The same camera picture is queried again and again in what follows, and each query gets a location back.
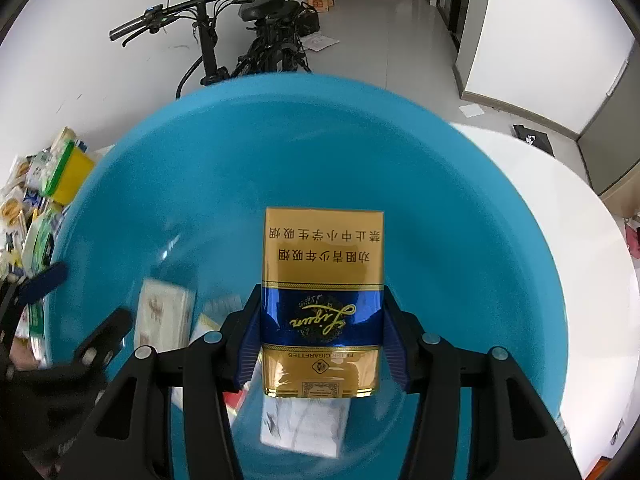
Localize light blue cigarette box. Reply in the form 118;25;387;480
260;397;352;459

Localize blue plastic basin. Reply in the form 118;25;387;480
44;72;568;480

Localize gold and blue cigarette pack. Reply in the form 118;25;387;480
260;206;386;399

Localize black bicycle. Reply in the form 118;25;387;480
109;0;321;100

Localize green tissue pack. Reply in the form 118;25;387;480
22;209;67;267

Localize black paper bag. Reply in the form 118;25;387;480
512;124;556;156

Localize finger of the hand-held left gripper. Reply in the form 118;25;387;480
75;308;133;368
0;261;68;331

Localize white round desktop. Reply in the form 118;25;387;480
449;122;640;463

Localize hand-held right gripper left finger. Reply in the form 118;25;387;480
59;284;263;480

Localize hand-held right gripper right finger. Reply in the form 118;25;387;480
382;285;583;480

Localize cookie snack packets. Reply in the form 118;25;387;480
0;155;32;281

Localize cream cardboard box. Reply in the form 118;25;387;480
134;277;197;352

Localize white small box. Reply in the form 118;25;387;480
190;294;244;347

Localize yellow plastic container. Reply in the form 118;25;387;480
40;140;97;206

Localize gold and grey fridge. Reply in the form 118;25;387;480
580;40;640;198

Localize pink bag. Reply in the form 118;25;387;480
625;215;640;259

